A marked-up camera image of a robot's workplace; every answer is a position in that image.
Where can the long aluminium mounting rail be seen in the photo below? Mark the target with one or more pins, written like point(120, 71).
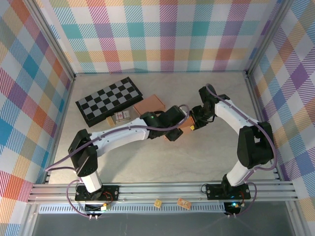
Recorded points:
point(160, 190)

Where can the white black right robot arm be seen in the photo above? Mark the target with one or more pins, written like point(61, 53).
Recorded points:
point(253, 145)

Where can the small yellow tag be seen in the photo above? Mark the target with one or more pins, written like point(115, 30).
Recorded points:
point(157, 203)

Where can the aluminium side rail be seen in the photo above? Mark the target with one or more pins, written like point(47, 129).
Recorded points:
point(66, 103)
point(256, 103)

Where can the small wooden block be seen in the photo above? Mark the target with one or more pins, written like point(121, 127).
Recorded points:
point(110, 121)

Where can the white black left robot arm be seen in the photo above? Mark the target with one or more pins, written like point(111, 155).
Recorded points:
point(118, 137)

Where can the brown cardboard box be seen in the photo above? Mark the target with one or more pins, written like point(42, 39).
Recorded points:
point(148, 104)

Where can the aluminium frame post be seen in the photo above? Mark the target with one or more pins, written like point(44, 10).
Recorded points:
point(53, 37)
point(266, 37)

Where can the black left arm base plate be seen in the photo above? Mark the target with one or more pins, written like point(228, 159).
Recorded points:
point(115, 189)

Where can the black grey folding chessboard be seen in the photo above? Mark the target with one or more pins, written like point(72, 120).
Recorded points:
point(108, 98)

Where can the small printed card pack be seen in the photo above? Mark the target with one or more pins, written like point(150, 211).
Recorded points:
point(122, 116)

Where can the small orange tag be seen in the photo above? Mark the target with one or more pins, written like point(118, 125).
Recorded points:
point(183, 203)

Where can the black controller board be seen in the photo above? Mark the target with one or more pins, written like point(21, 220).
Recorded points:
point(94, 208)
point(232, 209)

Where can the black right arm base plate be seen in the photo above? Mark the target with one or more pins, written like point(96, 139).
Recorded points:
point(214, 193)

